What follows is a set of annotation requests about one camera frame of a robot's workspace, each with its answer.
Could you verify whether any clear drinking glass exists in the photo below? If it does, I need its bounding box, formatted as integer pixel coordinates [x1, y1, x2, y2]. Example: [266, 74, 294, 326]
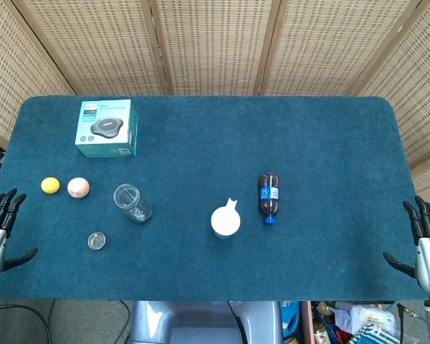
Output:
[113, 183, 154, 224]

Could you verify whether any peach coloured ball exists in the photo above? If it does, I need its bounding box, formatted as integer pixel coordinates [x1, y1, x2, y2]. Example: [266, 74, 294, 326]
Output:
[67, 177, 91, 199]

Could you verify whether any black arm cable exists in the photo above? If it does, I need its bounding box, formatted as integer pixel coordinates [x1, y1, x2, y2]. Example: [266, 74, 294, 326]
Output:
[0, 302, 54, 344]
[396, 302, 428, 320]

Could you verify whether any grey robot torso base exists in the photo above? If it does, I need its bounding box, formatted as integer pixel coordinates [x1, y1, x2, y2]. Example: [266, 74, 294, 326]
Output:
[128, 300, 285, 344]

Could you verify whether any teal speakerphone product box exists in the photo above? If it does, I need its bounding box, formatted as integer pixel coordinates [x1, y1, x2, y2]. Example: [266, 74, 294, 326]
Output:
[74, 99, 139, 159]

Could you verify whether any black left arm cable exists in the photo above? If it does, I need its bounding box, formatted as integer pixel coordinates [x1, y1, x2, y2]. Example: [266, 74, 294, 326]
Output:
[0, 302, 54, 344]

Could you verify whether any white cup with handle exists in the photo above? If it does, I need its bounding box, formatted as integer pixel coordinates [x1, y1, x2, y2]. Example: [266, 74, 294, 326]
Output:
[210, 197, 242, 240]

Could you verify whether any blue white striped package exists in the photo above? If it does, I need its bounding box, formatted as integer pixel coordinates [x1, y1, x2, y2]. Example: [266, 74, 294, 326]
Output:
[346, 323, 403, 344]

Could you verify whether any woven rattan folding screen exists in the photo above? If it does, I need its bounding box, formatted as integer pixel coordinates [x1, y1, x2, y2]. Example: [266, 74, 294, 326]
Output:
[0, 0, 430, 200]

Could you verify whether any yellow ball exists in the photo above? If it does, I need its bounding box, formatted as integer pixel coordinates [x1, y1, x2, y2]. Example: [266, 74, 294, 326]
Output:
[40, 176, 61, 196]

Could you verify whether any blue plastic jug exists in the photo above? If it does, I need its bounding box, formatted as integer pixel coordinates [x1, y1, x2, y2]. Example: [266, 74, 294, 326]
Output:
[280, 300, 302, 338]

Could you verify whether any small round glass lid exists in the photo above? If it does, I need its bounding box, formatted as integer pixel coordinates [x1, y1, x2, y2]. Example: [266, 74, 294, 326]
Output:
[87, 231, 107, 250]

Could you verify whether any blue carpet table mat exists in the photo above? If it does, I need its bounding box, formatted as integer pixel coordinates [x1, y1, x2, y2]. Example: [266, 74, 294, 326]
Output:
[0, 95, 430, 302]

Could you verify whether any white crumpled plastic bag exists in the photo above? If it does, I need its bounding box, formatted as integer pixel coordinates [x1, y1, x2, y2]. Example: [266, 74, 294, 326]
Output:
[333, 301, 396, 335]

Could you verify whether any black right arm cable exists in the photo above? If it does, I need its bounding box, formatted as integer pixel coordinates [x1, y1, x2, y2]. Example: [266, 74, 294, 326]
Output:
[396, 302, 428, 320]

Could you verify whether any small cola bottle blue cap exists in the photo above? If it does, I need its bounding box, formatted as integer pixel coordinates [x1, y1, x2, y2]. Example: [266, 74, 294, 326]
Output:
[259, 173, 282, 226]

